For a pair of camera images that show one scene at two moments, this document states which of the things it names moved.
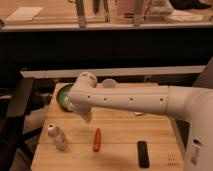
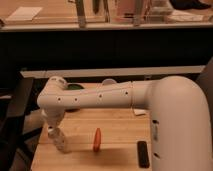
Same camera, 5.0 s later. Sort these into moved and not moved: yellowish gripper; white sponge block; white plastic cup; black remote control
Moved: yellowish gripper
Not moved: white plastic cup; black remote control; white sponge block
